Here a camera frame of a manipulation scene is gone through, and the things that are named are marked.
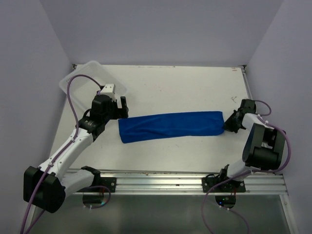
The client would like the blue towel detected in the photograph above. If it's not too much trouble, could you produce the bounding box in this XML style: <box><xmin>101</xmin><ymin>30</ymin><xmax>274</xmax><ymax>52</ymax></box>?
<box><xmin>118</xmin><ymin>111</ymin><xmax>224</xmax><ymax>143</ymax></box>

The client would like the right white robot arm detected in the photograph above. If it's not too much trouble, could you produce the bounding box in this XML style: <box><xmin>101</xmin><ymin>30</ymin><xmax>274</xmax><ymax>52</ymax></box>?
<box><xmin>217</xmin><ymin>99</ymin><xmax>285</xmax><ymax>192</ymax></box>

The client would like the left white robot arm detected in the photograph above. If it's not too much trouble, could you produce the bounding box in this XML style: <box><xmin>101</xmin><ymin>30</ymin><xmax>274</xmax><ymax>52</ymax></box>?
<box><xmin>23</xmin><ymin>95</ymin><xmax>129</xmax><ymax>213</ymax></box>

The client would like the white plastic basket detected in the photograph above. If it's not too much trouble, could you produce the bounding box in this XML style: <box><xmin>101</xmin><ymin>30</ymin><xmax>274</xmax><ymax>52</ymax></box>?
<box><xmin>59</xmin><ymin>60</ymin><xmax>128</xmax><ymax>111</ymax></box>

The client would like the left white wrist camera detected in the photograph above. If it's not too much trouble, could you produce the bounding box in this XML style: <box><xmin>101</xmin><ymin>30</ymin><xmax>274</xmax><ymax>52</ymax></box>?
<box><xmin>99</xmin><ymin>84</ymin><xmax>116</xmax><ymax>101</ymax></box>

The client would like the right side aluminium rail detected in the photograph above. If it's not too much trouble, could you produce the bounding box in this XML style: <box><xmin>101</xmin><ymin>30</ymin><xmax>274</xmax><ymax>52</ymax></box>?
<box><xmin>240</xmin><ymin>64</ymin><xmax>275</xmax><ymax>174</ymax></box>

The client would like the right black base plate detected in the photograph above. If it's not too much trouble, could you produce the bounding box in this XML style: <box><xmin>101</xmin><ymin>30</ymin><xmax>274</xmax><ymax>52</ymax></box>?
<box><xmin>201</xmin><ymin>174</ymin><xmax>246</xmax><ymax>193</ymax></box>

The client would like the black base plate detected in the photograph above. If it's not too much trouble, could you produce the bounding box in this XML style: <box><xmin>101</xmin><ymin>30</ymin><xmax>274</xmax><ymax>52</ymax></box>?
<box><xmin>201</xmin><ymin>174</ymin><xmax>246</xmax><ymax>193</ymax></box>
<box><xmin>96</xmin><ymin>177</ymin><xmax>117</xmax><ymax>193</ymax></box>

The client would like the aluminium mounting rail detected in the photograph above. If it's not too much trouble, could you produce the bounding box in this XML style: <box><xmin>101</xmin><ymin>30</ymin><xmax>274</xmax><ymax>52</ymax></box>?
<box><xmin>100</xmin><ymin>171</ymin><xmax>288</xmax><ymax>195</ymax></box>

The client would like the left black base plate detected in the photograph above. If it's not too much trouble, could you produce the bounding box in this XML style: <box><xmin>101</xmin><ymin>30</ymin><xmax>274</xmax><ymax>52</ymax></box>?
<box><xmin>96</xmin><ymin>177</ymin><xmax>117</xmax><ymax>193</ymax></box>

